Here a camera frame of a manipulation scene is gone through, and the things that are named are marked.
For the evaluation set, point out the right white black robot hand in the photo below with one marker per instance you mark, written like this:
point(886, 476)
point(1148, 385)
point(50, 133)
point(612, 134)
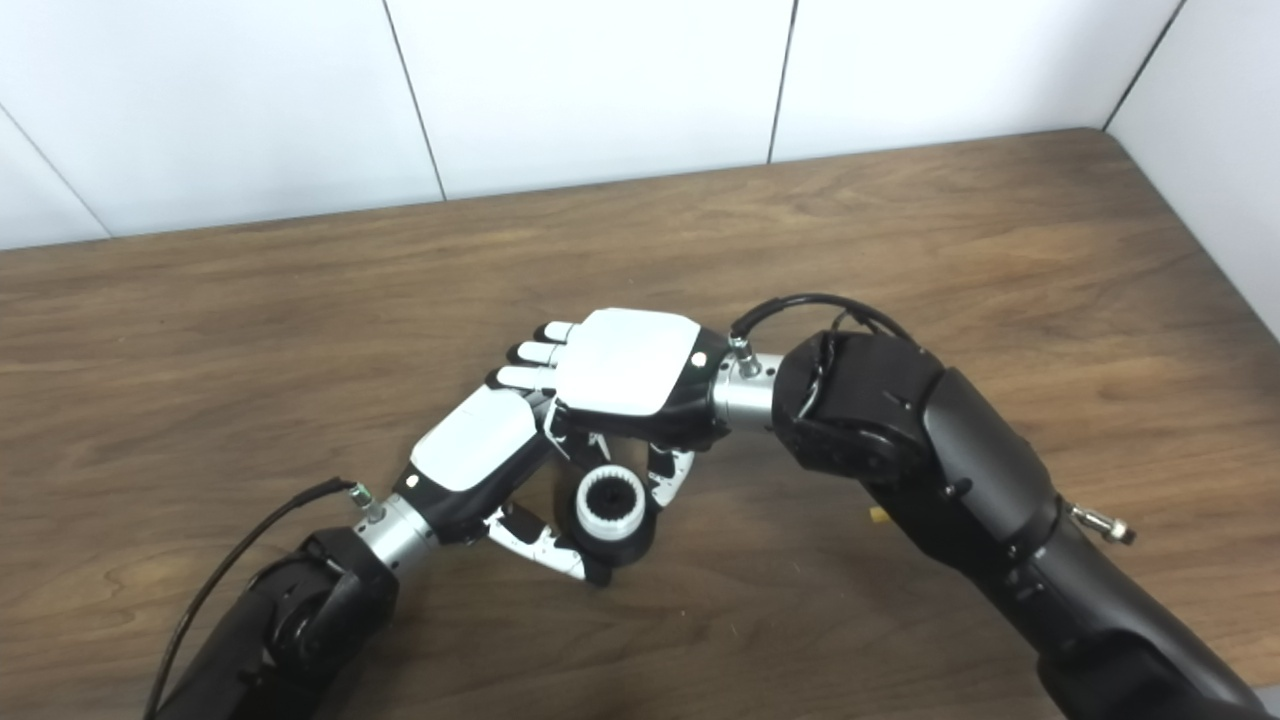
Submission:
point(625, 360)

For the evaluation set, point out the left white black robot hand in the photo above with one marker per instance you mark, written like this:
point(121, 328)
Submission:
point(475, 440)

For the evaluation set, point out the round black plastic part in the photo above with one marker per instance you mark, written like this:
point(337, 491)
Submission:
point(630, 550)

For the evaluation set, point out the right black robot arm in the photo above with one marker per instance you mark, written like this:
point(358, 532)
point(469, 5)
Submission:
point(950, 450)

